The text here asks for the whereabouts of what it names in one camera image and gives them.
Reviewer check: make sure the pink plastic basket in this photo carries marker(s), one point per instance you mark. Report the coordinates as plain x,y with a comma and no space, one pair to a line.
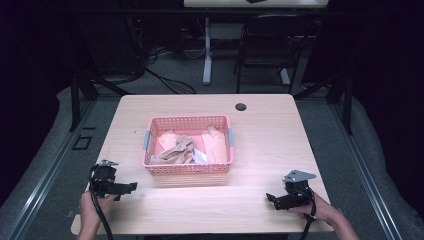
186,169

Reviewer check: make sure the white desk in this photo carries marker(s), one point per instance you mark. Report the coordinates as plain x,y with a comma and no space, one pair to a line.
293,3

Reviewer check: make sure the black metal stand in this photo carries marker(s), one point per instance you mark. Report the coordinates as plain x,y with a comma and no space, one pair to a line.
75,100
348,103

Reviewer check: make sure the small pink sock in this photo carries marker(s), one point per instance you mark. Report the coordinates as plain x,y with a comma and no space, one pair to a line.
167,139

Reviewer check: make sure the black object on desk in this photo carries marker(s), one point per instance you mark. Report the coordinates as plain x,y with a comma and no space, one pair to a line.
256,1

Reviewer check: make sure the white desk leg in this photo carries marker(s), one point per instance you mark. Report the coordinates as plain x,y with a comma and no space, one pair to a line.
207,60
285,76

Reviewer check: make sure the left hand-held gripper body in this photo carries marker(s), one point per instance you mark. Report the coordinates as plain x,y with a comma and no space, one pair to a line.
102,178

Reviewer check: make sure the beige stocking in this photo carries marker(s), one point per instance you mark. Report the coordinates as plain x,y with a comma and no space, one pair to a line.
178,151

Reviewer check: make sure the person's right hand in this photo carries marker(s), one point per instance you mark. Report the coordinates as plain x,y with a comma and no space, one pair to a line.
321,210

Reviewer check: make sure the white cloth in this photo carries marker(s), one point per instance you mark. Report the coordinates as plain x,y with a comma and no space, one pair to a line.
200,156

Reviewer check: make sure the aluminium floor rail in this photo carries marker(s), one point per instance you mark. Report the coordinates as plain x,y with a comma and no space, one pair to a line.
43,173
366,166

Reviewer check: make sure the person's left hand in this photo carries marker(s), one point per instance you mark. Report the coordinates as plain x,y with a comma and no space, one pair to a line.
89,210

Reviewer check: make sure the black folding chair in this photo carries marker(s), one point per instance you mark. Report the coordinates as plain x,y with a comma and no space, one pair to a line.
253,50

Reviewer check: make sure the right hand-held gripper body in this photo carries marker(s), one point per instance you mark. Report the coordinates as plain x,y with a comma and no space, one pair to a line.
298,190

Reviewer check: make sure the large pink sock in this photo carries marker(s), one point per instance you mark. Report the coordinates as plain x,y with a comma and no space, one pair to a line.
215,145

